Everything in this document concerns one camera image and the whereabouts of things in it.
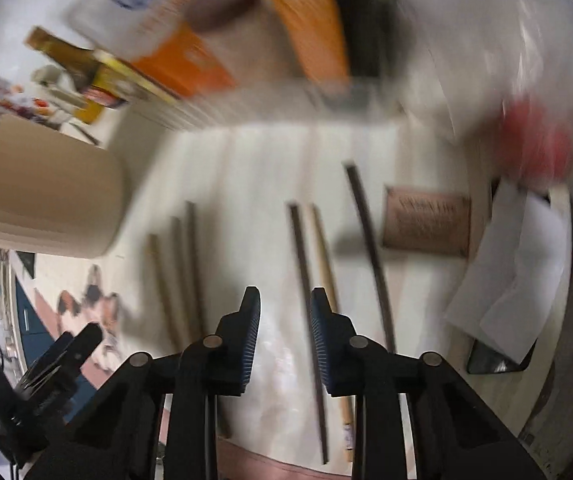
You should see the thin black chopstick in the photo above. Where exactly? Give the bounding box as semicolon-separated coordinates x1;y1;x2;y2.
344;162;397;353

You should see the brown printed label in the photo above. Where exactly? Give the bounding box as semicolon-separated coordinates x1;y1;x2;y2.
382;186;472;258

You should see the brown wooden chopstick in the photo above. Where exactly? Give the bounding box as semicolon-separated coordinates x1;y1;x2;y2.
287;202;329;465

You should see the beige utensil holder cup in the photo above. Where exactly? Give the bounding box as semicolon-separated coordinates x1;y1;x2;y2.
0;115;126;259

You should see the clear plastic organizer box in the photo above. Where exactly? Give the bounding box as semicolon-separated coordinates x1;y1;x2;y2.
67;0;390;113

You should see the tan bamboo chopstick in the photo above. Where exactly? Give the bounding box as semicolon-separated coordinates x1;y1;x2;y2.
146;233;182;352

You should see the clear plastic bag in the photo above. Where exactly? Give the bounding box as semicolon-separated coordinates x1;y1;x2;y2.
397;0;573;143

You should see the white crumpled paper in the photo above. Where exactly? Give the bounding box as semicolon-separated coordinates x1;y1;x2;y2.
445;180;569;363

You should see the cat print placemat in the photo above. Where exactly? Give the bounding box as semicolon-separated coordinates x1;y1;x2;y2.
13;119;573;480

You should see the short light wooden chopstick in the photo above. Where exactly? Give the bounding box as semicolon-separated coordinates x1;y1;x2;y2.
309;205;355;463

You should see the red round object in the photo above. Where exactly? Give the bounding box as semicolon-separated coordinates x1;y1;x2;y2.
493;99;573;188

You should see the yellow packaged box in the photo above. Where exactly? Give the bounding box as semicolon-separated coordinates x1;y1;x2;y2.
70;51;179;108

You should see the orange packaged box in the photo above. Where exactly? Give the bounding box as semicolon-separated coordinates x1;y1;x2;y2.
273;0;350;84

